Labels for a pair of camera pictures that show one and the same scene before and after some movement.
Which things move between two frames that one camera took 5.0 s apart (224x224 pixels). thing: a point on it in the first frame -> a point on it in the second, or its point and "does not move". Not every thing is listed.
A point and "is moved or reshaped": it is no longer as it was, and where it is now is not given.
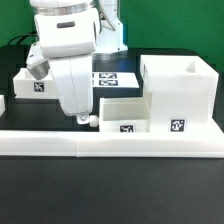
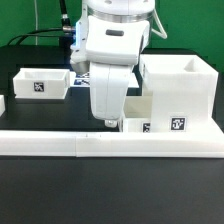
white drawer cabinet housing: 182,93 does not move
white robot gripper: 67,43 -> 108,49
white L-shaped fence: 93,143 does not move
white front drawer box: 125,114 is moved or reshaped
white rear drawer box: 26,86 does not move
